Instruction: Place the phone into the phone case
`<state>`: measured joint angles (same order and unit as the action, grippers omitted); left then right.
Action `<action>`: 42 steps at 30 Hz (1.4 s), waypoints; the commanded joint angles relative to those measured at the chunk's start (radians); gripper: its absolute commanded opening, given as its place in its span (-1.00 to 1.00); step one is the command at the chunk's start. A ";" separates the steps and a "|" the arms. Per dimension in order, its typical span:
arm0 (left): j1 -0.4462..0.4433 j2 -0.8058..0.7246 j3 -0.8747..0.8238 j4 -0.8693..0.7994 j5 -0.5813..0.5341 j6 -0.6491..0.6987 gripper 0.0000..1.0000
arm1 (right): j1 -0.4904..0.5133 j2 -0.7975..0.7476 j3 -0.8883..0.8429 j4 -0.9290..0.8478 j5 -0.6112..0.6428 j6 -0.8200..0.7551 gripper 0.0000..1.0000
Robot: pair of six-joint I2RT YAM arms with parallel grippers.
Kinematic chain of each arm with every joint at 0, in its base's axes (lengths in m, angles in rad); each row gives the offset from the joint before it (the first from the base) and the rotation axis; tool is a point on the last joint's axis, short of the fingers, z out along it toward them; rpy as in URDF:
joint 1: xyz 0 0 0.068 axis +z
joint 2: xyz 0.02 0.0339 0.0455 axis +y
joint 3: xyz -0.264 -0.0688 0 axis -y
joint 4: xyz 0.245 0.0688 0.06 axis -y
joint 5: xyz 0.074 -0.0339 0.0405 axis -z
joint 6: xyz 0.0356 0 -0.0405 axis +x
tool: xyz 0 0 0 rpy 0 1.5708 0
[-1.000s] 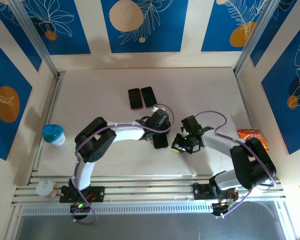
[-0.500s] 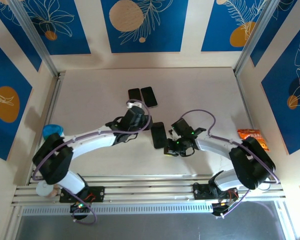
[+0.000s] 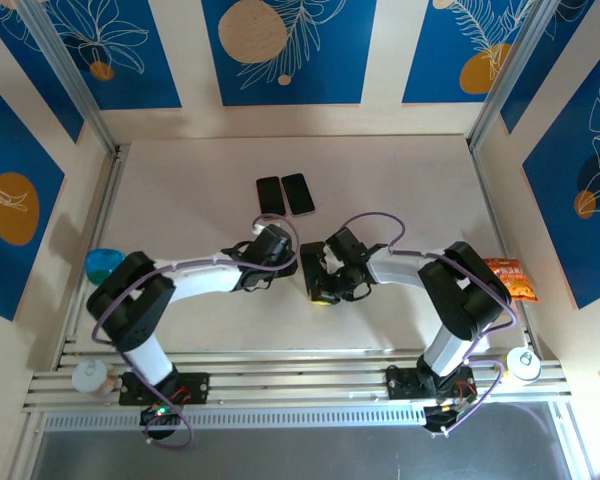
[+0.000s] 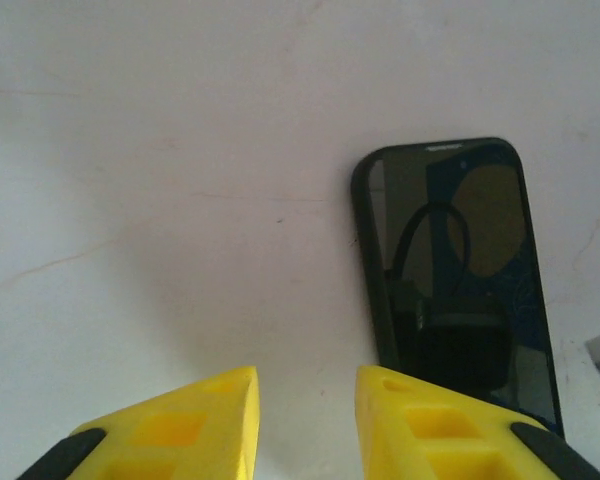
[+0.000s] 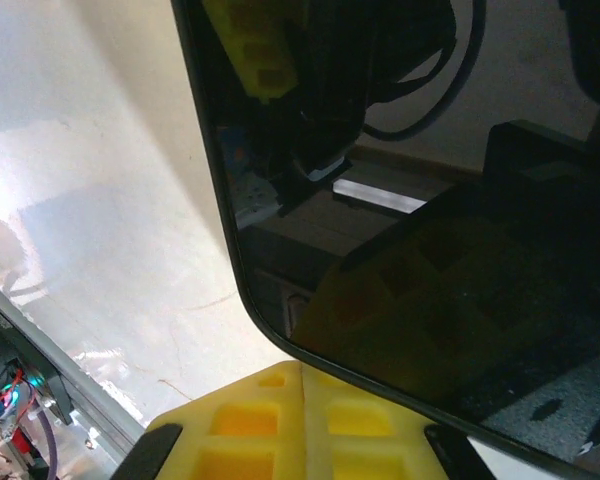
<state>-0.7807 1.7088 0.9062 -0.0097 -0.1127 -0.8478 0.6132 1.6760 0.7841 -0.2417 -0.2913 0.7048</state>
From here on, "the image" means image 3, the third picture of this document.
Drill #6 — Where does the black phone case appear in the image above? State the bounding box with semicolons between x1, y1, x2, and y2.
299;242;327;302

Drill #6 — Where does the blue lid yogurt cup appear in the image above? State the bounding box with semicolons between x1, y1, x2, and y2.
84;247;127;288

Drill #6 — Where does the orange snack bag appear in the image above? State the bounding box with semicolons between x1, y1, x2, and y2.
481;256;541;303

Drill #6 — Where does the white pull-tab tin can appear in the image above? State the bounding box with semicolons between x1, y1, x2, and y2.
504;346;544;387

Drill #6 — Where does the blue poster beige circle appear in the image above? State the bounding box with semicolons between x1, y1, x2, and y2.
200;0;378;108

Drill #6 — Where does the white lid tin can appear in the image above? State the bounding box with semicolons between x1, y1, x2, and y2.
71;359;119;398

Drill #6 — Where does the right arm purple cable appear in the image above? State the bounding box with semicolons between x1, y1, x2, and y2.
339;213;519;439

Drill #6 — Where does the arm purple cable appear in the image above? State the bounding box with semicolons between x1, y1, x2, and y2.
339;213;519;439
92;214;301;448

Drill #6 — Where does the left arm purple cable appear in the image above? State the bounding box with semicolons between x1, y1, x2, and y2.
92;214;301;448

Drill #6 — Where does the aluminium front frame rail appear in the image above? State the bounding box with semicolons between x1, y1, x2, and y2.
22;348;572;414

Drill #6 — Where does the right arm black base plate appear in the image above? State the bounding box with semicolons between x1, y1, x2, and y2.
385;366;477;402

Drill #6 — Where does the slotted grey cable duct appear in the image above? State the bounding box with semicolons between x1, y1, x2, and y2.
43;405;567;432

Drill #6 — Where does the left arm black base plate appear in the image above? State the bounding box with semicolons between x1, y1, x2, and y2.
118;371;212;407

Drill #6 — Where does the aluminium side rail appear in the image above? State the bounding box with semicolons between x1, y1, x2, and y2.
466;139;537;351
53;143;132;372

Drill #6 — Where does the blue floral wall poster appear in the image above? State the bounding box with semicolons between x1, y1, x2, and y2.
0;69;67;322
521;47;600;310
401;0;552;105
29;0;183;112

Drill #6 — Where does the aluminium frame post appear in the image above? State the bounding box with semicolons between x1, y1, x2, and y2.
15;0;120;153
466;0;555;151

